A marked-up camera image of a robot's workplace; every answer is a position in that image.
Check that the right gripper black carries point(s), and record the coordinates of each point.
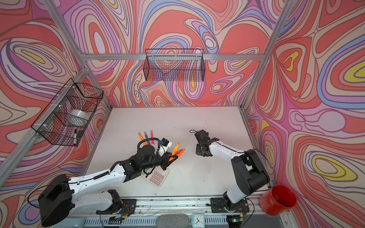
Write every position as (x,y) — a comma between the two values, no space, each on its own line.
(198,151)

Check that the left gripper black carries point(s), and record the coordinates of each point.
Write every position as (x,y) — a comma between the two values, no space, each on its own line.
(165,160)

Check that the purple pen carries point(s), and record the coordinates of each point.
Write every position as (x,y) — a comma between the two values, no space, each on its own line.
(146,136)

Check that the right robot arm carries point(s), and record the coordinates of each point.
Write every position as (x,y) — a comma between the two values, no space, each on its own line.
(249,171)

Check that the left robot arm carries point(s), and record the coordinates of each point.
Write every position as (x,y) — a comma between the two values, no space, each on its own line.
(66,196)

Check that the pink calculator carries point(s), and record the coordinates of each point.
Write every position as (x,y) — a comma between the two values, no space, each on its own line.
(157,176)

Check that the grey padded cushion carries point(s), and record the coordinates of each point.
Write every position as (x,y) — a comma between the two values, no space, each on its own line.
(172,221)

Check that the small white clock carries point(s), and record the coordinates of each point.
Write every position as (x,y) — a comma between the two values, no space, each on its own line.
(198,221)

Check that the red plastic cup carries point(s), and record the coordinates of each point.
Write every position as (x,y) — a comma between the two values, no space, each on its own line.
(277,200)

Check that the black marker in basket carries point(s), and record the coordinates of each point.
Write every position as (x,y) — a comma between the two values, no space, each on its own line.
(75,138)

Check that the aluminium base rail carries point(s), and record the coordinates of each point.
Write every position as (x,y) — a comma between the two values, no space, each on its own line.
(146,206)

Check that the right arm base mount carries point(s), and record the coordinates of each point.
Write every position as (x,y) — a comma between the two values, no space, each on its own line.
(223,205)

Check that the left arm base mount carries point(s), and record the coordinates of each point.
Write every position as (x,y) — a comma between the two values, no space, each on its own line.
(123,207)

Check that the black wire basket back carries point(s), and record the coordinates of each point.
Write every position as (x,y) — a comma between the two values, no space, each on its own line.
(174,64)

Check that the black wire basket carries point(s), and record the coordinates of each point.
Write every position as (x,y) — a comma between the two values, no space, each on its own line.
(174,64)
(52,124)

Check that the black wire basket left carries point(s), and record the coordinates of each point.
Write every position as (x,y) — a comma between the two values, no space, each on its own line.
(52,124)

